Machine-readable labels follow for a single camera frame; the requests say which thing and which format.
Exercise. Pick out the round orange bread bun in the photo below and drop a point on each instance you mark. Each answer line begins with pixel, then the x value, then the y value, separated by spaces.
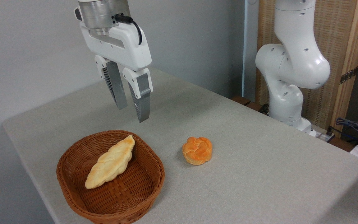
pixel 197 150

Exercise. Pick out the brown wicker basket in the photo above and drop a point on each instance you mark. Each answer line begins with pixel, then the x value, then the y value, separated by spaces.
pixel 120 193

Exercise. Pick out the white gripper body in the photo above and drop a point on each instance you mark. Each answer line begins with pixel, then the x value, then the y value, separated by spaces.
pixel 126 46

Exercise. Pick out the metal screen hinge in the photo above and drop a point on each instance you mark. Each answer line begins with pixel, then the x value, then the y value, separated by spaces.
pixel 349 75

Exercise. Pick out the pale vertical wall conduit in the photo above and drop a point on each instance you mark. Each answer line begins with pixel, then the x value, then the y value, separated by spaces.
pixel 249 46

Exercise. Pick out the long braided bread loaf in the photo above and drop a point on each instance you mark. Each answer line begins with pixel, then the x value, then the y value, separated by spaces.
pixel 112 161

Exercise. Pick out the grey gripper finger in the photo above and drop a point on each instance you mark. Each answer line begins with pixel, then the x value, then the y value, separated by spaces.
pixel 142 99
pixel 117 87

